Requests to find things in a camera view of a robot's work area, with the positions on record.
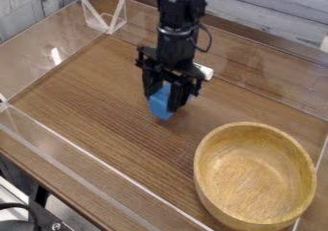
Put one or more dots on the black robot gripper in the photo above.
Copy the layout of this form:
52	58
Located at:
157	71

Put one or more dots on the blue rectangular block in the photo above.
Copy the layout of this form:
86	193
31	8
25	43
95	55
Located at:
158	102

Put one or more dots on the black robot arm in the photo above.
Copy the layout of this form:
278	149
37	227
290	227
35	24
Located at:
167	63

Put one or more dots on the brown wooden bowl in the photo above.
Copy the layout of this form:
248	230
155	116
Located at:
254	177

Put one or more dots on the green Expo marker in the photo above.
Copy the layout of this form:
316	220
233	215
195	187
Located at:
206	71

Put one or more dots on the clear acrylic tray walls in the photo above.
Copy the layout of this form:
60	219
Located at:
78	130

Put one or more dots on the black metal table leg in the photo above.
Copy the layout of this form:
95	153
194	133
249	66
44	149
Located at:
41	196

